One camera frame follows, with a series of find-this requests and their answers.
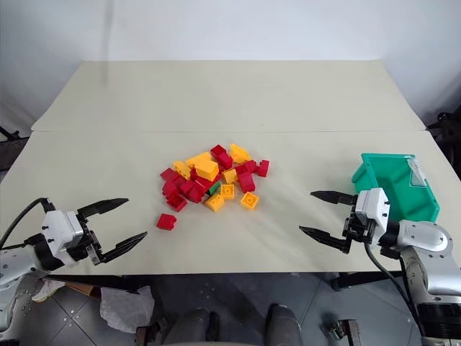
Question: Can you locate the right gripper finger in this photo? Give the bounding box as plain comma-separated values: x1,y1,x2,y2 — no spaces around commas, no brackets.
298,225,353,255
310,190,358,207

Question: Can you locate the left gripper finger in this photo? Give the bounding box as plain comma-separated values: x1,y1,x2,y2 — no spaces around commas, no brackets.
93,231,149,267
76,197,130,222

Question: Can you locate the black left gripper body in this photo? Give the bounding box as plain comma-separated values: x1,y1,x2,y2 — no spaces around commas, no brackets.
66,211,104,267

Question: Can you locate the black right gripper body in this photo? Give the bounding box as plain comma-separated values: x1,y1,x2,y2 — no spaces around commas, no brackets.
341,206,378,243

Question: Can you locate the brown cardboard piece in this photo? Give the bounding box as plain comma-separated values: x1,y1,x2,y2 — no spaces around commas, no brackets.
65,282,104,299

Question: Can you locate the black table foot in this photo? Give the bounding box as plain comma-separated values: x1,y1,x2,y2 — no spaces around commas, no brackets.
331,272,356,292

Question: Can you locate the white crumpled plastic bag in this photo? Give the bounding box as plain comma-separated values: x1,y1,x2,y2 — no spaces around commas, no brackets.
99,285,156,333

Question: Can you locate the white crumpled cloth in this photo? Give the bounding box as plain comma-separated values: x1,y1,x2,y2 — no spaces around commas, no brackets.
31,276,66,302

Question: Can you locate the green plastic bin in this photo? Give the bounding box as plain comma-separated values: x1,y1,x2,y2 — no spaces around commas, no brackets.
350,152,442,225

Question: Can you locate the clear bin label holder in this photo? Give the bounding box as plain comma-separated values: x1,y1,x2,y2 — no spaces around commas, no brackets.
408,158,429,189

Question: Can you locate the dark rounded shape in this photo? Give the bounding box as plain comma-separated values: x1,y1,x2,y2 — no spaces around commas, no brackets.
164,307,220,346
264,303,304,346

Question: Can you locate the black background equipment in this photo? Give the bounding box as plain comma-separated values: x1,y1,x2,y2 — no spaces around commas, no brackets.
426,110,461,161
0,125,32,172

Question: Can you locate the red plastic toy brick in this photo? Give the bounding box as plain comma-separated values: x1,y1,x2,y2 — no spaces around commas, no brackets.
210,143,233,170

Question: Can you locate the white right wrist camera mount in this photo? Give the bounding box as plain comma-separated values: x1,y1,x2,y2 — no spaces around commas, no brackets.
354,187,391,241

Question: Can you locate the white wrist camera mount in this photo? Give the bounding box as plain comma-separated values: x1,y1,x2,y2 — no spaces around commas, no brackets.
40,209,86,268
354,187,391,241

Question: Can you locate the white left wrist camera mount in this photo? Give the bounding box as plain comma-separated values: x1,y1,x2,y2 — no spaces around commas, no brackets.
40,209,86,268

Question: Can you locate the black table frame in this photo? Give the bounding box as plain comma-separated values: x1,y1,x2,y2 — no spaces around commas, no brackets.
49,272,408,296

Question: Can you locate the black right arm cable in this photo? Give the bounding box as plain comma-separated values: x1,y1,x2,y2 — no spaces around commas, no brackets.
364,240,423,327

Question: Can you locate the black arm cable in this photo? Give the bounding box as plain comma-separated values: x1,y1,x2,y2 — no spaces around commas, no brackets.
364,240,423,327
0,197,51,250

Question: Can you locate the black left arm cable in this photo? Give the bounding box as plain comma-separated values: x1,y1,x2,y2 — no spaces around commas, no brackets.
0,197,51,250

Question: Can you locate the rusty metal bracket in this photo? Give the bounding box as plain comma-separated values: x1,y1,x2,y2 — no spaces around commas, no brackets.
322,317,362,346
135,322,162,346

